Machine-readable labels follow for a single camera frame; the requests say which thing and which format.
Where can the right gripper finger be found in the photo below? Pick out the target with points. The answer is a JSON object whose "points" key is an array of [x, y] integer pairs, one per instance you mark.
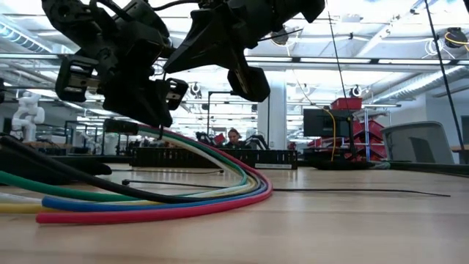
{"points": [[205, 55], [205, 29]]}

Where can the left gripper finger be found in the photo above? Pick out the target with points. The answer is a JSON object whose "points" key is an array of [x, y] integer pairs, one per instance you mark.
{"points": [[122, 99], [155, 106]]}

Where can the small black connector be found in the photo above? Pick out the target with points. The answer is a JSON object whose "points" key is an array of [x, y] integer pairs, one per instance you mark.
{"points": [[121, 127]]}

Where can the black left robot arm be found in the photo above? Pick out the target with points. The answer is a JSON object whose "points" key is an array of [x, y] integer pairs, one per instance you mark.
{"points": [[66, 14]]}

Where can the person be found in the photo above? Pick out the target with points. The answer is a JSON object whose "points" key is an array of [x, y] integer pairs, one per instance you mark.
{"points": [[234, 137]]}

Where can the white robot figure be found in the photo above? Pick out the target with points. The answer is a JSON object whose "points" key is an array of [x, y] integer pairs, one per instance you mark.
{"points": [[27, 113]]}

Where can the white pillar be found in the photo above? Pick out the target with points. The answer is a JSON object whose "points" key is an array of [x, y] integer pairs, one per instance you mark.
{"points": [[278, 121]]}

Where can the long ceiling light bar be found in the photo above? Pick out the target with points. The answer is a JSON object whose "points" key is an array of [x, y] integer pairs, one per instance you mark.
{"points": [[366, 60]]}

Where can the black monitor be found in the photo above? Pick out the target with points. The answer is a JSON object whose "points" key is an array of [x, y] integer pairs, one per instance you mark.
{"points": [[322, 122]]}

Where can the red storage bin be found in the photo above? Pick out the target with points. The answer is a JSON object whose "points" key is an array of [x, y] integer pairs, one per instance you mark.
{"points": [[346, 104]]}

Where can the stack of red bins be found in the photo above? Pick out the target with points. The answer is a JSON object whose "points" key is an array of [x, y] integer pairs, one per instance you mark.
{"points": [[370, 132]]}

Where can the black camera stand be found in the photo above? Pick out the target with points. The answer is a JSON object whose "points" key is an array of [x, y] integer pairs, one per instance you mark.
{"points": [[208, 117]]}

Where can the silver ventilation duct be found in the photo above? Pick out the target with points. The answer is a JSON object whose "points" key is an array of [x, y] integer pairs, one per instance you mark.
{"points": [[417, 84]]}

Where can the black aluminium frame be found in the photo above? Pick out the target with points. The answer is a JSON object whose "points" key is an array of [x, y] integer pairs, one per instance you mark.
{"points": [[432, 168]]}

